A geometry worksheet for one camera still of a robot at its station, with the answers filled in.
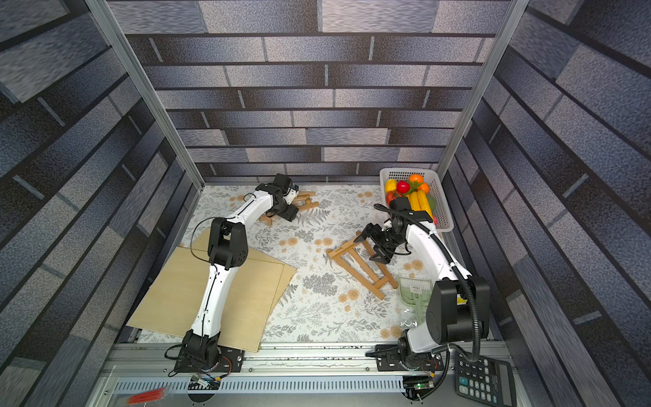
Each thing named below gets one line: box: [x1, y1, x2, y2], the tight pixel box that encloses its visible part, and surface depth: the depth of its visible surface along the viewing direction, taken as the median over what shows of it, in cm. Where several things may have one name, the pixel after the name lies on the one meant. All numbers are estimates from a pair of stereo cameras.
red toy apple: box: [395, 179, 411, 195], surface depth 109 cm
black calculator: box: [454, 350, 518, 407], surface depth 70 cm
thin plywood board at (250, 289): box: [126, 245, 285, 352], surface depth 84 cm
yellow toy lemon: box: [384, 178, 398, 193], surface depth 112 cm
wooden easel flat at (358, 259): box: [325, 231, 399, 301], surface depth 94 cm
